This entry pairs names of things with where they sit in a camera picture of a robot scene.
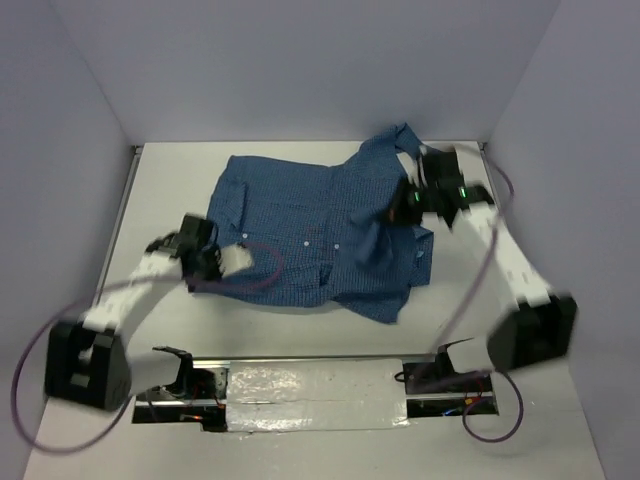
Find blue checked long sleeve shirt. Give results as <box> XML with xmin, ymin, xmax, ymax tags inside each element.
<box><xmin>196</xmin><ymin>124</ymin><xmax>434</xmax><ymax>324</ymax></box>

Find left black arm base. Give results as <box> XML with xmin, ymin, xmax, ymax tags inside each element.
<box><xmin>132</xmin><ymin>347</ymin><xmax>230</xmax><ymax>433</ymax></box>

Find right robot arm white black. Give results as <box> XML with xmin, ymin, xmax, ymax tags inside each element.
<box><xmin>380</xmin><ymin>146</ymin><xmax>578</xmax><ymax>391</ymax></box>

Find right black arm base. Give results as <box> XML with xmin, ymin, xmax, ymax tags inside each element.
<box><xmin>394</xmin><ymin>353</ymin><xmax>498</xmax><ymax>419</ymax></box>

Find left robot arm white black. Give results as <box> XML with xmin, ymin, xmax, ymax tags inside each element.
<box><xmin>44</xmin><ymin>215</ymin><xmax>222</xmax><ymax>412</ymax></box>

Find silver tape sheet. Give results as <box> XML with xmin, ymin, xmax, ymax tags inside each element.
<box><xmin>226</xmin><ymin>359</ymin><xmax>409</xmax><ymax>433</ymax></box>

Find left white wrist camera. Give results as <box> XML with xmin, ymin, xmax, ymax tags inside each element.
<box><xmin>218</xmin><ymin>243</ymin><xmax>254</xmax><ymax>278</ymax></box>

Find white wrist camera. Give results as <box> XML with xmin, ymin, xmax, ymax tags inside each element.
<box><xmin>396</xmin><ymin>152</ymin><xmax>423</xmax><ymax>185</ymax></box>
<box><xmin>218</xmin><ymin>243</ymin><xmax>254</xmax><ymax>278</ymax></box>

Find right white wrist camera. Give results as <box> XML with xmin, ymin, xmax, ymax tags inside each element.
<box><xmin>396</xmin><ymin>152</ymin><xmax>423</xmax><ymax>185</ymax></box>

